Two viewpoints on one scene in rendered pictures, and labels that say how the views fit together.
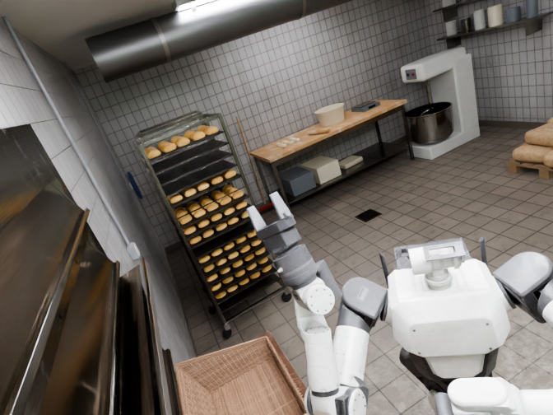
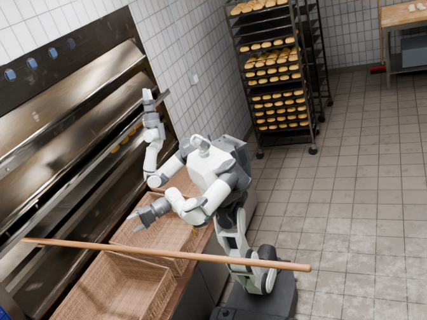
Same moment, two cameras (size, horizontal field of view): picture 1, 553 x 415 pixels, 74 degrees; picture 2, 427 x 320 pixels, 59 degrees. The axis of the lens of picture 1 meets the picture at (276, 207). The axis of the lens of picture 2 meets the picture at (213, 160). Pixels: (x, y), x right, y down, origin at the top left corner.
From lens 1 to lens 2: 1.71 m
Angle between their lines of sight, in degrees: 42
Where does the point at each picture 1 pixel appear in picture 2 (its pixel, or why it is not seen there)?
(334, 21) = not seen: outside the picture
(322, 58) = not seen: outside the picture
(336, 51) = not seen: outside the picture
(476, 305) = (202, 168)
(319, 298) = (147, 135)
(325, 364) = (147, 160)
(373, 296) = (189, 148)
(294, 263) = (145, 119)
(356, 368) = (166, 171)
